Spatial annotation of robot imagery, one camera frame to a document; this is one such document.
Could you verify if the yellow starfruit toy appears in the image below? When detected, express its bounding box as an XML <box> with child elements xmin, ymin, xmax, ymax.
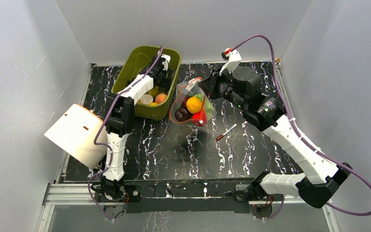
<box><xmin>147</xmin><ymin>86</ymin><xmax>160</xmax><ymax>98</ymax></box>

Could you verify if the yellow-orange tangerine toy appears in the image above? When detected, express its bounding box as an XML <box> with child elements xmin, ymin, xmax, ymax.
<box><xmin>186</xmin><ymin>96</ymin><xmax>202</xmax><ymax>114</ymax></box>

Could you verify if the green lettuce toy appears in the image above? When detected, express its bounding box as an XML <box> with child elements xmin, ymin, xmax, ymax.
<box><xmin>194</xmin><ymin>94</ymin><xmax>217</xmax><ymax>120</ymax></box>

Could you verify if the clear zip bag orange zipper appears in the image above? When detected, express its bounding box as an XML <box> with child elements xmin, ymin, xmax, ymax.
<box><xmin>169</xmin><ymin>77</ymin><xmax>217</xmax><ymax>127</ymax></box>

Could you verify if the dark red cherry toy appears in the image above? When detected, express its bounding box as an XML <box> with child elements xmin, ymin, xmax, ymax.
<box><xmin>181</xmin><ymin>95</ymin><xmax>190</xmax><ymax>107</ymax></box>

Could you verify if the red strawberry toy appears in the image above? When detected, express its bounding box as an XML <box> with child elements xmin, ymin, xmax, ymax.
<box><xmin>191</xmin><ymin>110</ymin><xmax>207</xmax><ymax>127</ymax></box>

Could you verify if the dark brown plum toy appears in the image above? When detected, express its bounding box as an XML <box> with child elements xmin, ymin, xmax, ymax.
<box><xmin>174</xmin><ymin>106</ymin><xmax>192</xmax><ymax>122</ymax></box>

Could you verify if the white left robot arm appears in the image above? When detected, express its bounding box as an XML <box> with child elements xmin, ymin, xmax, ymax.
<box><xmin>100</xmin><ymin>58</ymin><xmax>172</xmax><ymax>201</ymax></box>

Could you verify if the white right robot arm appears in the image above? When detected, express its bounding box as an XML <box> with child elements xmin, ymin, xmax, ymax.
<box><xmin>198</xmin><ymin>67</ymin><xmax>350</xmax><ymax>208</ymax></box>

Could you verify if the olive green plastic basket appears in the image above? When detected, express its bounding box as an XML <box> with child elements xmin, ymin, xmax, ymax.
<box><xmin>111</xmin><ymin>45</ymin><xmax>181</xmax><ymax>120</ymax></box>

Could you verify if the peach toy fruit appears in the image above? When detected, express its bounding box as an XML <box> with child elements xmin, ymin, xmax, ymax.
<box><xmin>155</xmin><ymin>93</ymin><xmax>167</xmax><ymax>104</ymax></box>

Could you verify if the white round slice toy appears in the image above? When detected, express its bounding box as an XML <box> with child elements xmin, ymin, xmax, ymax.
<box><xmin>139</xmin><ymin>94</ymin><xmax>154</xmax><ymax>105</ymax></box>

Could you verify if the red cap marker pen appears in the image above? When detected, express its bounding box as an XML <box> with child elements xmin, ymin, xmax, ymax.
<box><xmin>216</xmin><ymin>123</ymin><xmax>238</xmax><ymax>142</ymax></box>

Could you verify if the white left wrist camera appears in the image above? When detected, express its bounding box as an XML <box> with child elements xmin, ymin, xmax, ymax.
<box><xmin>159</xmin><ymin>54</ymin><xmax>171</xmax><ymax>71</ymax></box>

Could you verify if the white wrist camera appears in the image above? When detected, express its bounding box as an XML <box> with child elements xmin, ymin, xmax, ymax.
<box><xmin>219</xmin><ymin>48</ymin><xmax>242</xmax><ymax>75</ymax></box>
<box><xmin>159</xmin><ymin>54</ymin><xmax>171</xmax><ymax>71</ymax></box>

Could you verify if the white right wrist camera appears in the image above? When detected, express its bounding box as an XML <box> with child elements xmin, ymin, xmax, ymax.
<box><xmin>219</xmin><ymin>48</ymin><xmax>242</xmax><ymax>75</ymax></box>

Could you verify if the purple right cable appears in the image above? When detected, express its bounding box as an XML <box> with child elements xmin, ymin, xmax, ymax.
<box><xmin>230</xmin><ymin>34</ymin><xmax>371</xmax><ymax>217</ymax></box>

